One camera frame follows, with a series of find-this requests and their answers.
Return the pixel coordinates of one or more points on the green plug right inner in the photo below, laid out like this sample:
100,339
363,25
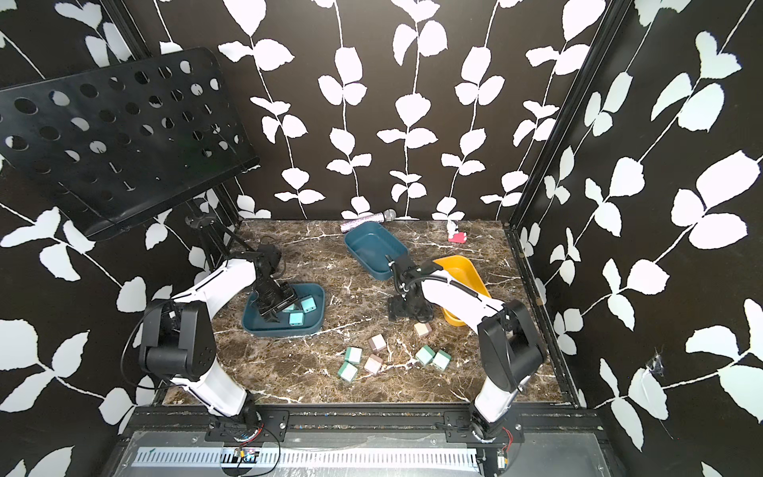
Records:
425,355

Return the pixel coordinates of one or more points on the teal storage box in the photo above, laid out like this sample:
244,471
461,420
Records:
253,323
374,247

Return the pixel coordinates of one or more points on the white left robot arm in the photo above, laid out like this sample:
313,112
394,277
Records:
178,343

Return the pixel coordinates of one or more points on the black tripod stand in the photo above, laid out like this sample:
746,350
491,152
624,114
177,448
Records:
208,238

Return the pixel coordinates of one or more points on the green plug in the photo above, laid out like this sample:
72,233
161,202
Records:
353,355
441,360
348,372
425,355

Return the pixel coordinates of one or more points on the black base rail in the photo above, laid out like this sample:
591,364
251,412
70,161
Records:
457,421

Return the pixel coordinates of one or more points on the green plug right outer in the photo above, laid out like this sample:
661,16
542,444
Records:
441,360

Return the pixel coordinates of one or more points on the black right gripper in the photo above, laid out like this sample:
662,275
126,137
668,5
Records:
395,309

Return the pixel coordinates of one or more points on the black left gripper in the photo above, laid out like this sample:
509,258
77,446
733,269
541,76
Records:
268,311

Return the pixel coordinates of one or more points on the black perforated music stand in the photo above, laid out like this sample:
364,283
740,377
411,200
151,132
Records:
115,147

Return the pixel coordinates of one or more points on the white slotted cable duct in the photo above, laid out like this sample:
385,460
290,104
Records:
268,458

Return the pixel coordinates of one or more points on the yellow storage box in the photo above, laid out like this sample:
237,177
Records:
464,271

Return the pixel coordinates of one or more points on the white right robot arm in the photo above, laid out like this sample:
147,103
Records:
509,344

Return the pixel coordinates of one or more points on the small pink red toy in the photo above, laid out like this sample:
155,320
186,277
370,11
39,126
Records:
458,238

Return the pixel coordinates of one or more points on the green plug lower left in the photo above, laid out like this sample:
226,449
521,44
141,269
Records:
348,372

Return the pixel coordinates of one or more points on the green plug upper left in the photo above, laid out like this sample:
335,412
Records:
353,355

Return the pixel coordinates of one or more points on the pink glitter microphone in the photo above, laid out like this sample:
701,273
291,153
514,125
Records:
386,216

